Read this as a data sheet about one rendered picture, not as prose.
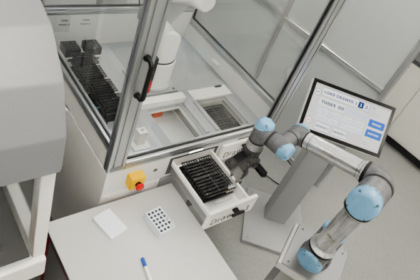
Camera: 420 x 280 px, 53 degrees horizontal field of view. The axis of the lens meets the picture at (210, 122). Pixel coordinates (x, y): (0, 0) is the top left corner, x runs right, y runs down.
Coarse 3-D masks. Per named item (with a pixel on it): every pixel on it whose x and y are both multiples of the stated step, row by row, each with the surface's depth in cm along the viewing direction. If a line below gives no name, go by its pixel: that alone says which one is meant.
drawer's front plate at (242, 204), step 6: (246, 198) 194; (252, 198) 195; (228, 204) 188; (234, 204) 189; (240, 204) 191; (246, 204) 196; (252, 204) 201; (216, 210) 183; (222, 210) 184; (228, 210) 188; (246, 210) 201; (210, 216) 181; (216, 216) 185; (222, 216) 189; (204, 222) 185; (210, 222) 186; (216, 222) 190; (204, 228) 186
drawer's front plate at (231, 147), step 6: (246, 138) 226; (228, 144) 218; (234, 144) 220; (240, 144) 224; (222, 150) 217; (228, 150) 220; (234, 150) 225; (240, 150) 228; (222, 156) 222; (228, 156) 225
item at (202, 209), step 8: (200, 152) 212; (208, 152) 217; (176, 160) 204; (184, 160) 208; (216, 160) 213; (176, 168) 198; (224, 168) 209; (176, 176) 199; (184, 176) 204; (232, 176) 206; (184, 184) 195; (184, 192) 196; (192, 192) 191; (232, 192) 207; (240, 192) 203; (192, 200) 192; (200, 200) 189; (216, 200) 200; (232, 200) 203; (200, 208) 188; (208, 208) 194; (216, 208) 196
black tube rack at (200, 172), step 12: (204, 156) 210; (180, 168) 203; (192, 168) 205; (204, 168) 204; (216, 168) 206; (192, 180) 199; (204, 180) 198; (216, 180) 200; (228, 180) 203; (204, 192) 193; (216, 192) 198; (228, 192) 201
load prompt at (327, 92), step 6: (324, 90) 244; (330, 90) 244; (330, 96) 244; (336, 96) 245; (342, 96) 245; (348, 96) 245; (342, 102) 245; (348, 102) 245; (354, 102) 245; (360, 102) 246; (366, 102) 246; (360, 108) 246; (366, 108) 246
